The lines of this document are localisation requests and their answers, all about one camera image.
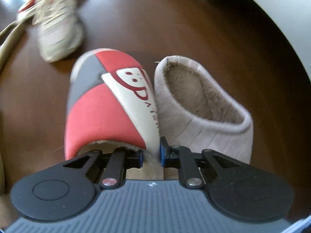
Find beige quilted slipper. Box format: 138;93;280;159
154;56;253;163

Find red grey slipper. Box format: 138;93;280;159
17;0;38;23
64;48;164;180

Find white pink sneaker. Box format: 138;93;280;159
32;0;84;63

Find beige pump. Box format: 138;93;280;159
0;21;26;70

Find white cabinet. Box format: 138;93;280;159
253;0;310;76

